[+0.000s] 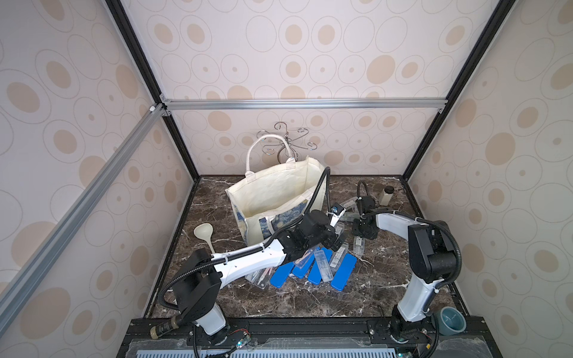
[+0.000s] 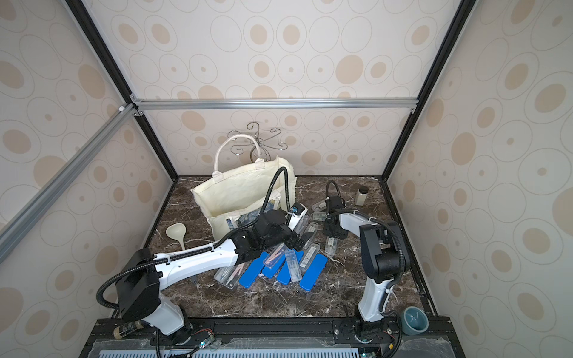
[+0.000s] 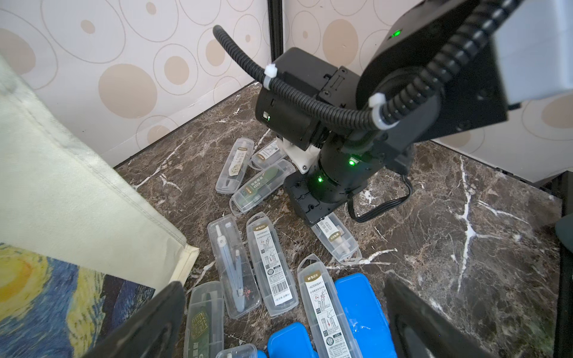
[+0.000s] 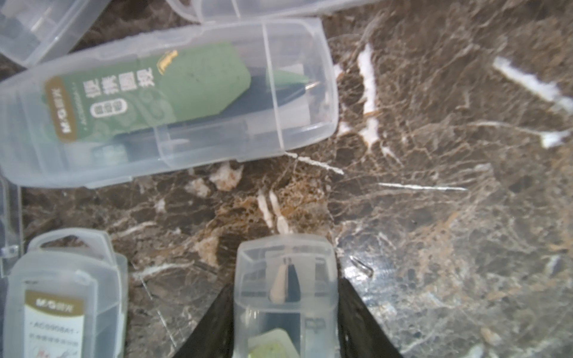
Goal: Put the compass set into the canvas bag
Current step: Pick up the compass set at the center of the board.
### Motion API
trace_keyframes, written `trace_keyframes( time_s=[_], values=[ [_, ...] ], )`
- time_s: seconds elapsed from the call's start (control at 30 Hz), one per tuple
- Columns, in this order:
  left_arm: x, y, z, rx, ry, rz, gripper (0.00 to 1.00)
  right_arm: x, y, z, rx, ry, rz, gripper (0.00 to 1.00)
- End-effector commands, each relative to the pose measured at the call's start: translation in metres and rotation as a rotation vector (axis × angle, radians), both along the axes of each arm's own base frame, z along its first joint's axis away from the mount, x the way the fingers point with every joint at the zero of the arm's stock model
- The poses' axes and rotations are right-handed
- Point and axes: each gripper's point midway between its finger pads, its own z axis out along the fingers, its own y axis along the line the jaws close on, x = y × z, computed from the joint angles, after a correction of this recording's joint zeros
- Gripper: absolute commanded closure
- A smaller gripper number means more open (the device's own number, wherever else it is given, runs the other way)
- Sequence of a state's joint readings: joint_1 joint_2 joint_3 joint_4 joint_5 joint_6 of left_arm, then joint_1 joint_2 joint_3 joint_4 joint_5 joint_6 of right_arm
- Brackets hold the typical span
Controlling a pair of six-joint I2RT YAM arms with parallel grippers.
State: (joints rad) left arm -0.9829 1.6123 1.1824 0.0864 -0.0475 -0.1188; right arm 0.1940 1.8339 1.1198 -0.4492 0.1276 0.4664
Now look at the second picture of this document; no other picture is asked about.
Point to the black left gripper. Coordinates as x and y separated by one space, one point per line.
294 242

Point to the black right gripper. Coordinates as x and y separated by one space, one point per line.
336 219

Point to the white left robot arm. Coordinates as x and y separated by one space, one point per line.
146 276

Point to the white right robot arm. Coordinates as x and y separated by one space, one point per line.
384 254

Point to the clear compass case back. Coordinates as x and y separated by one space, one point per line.
319 206

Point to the clear case pink compass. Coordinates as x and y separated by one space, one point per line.
275 256

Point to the clear compass case white label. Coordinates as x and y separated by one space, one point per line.
309 256

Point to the starry night canvas bag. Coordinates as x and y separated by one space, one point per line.
237 192

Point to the clear compass case far left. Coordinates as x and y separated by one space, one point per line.
229 276

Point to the small jar black lid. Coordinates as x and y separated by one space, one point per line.
361 196

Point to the silver metal hook stand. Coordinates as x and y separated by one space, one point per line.
255 143

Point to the teal ceramic cup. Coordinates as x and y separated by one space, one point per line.
413 321

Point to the horizontal aluminium rail back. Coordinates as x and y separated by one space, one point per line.
278 103

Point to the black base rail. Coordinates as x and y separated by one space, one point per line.
279 337

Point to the black corner frame post left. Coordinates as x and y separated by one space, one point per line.
85 21

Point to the black corner frame post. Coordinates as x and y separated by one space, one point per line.
446 48
85 21

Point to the black corner frame post right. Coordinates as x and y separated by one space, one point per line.
446 48

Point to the diagonal aluminium rail left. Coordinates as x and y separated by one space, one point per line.
16 230

